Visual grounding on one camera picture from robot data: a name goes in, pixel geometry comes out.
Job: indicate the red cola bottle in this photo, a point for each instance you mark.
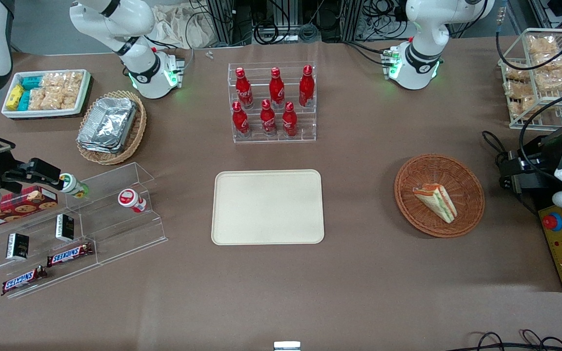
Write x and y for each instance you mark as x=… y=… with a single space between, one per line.
x=268 y=119
x=306 y=87
x=244 y=90
x=289 y=121
x=276 y=88
x=240 y=121

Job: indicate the teal snack pack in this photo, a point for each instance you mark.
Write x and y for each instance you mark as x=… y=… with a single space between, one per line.
x=31 y=82
x=24 y=100

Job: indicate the clear acrylic bottle rack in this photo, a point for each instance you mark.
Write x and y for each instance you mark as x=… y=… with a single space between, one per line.
x=305 y=131

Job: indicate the clear acrylic stepped shelf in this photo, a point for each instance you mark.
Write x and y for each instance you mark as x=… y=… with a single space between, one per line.
x=120 y=229

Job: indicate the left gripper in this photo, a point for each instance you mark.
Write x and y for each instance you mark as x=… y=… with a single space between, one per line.
x=543 y=155

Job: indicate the beige crumpled cloth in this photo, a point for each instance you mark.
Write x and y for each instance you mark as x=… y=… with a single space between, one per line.
x=183 y=27

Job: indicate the black machine housing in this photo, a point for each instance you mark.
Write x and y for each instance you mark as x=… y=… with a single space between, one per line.
x=547 y=146

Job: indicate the white bottle red cap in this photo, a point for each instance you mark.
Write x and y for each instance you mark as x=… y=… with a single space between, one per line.
x=130 y=200

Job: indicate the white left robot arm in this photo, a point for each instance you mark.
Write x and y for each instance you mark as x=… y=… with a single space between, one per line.
x=422 y=34

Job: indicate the red cookie box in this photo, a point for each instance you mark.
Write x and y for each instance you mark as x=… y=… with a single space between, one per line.
x=22 y=204

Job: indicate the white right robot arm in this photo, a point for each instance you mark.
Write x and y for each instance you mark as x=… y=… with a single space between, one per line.
x=137 y=22

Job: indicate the aluminium foil container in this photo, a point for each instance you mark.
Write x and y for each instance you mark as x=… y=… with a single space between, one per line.
x=96 y=148
x=109 y=121

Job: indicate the small black box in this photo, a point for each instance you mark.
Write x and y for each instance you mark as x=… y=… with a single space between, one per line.
x=65 y=227
x=17 y=246

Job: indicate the triangular sandwich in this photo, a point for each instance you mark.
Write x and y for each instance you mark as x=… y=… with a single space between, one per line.
x=437 y=200

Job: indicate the yellow snack pack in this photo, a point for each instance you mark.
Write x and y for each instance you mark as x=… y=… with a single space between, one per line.
x=14 y=96

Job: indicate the silver metal bracket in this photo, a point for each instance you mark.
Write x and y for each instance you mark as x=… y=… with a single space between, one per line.
x=287 y=346

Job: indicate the snickers chocolate bar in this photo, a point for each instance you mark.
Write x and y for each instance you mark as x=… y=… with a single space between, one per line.
x=23 y=281
x=70 y=254

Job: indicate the beige plastic tray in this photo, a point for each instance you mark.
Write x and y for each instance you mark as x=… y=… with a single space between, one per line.
x=267 y=207

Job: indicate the white bottle green label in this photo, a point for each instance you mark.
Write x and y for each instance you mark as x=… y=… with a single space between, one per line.
x=72 y=185

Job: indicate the bagged pastry snack pack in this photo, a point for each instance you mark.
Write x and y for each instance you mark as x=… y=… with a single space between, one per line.
x=543 y=45
x=517 y=73
x=550 y=62
x=522 y=103
x=555 y=80

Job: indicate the rice cracker pack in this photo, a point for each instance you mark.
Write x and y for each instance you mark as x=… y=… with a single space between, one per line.
x=59 y=99
x=52 y=80
x=73 y=80
x=37 y=99

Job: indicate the round brown wicker basket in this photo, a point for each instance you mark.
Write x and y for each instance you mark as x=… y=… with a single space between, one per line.
x=466 y=185

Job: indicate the oval light wicker basket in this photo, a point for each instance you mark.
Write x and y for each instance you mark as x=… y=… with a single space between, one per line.
x=137 y=131

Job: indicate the aluminium frame structure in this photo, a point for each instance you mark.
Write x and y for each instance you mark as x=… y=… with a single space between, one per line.
x=222 y=19

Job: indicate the white rectangular snack tray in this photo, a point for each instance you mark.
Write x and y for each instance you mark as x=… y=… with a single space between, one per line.
x=85 y=85

